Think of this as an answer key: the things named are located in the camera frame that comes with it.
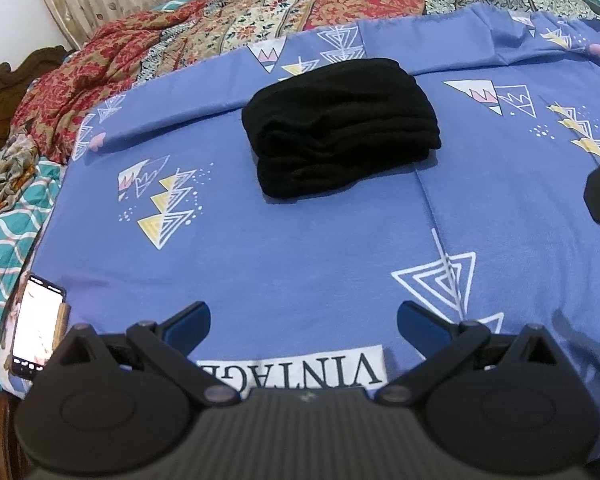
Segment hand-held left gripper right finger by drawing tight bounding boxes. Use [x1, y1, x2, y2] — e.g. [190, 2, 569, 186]
[375, 301, 563, 407]

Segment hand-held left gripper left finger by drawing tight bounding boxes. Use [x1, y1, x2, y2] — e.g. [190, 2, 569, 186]
[55, 301, 243, 407]

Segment black pants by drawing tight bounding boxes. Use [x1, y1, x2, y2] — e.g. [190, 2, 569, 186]
[241, 58, 442, 202]

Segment wooden phone stand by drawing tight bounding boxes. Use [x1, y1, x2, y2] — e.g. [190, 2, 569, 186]
[51, 302, 72, 352]

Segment blue printed bedsheet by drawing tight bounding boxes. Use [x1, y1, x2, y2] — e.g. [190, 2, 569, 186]
[0, 2, 600, 411]

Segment black smartphone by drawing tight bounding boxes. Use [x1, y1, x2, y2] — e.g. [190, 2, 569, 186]
[9, 272, 67, 379]

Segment teal wave-pattern cloth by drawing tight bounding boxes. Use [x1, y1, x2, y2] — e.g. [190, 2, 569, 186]
[0, 159, 65, 397]

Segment wooden bedside table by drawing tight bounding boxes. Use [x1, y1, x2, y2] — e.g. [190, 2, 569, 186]
[0, 392, 28, 480]

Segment crumpled patterned scarf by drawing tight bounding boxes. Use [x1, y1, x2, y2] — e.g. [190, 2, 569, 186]
[0, 124, 42, 217]

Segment carved wooden headboard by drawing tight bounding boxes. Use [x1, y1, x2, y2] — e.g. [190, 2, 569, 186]
[0, 46, 75, 192]

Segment red floral blanket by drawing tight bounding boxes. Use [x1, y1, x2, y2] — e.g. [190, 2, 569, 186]
[10, 0, 600, 163]

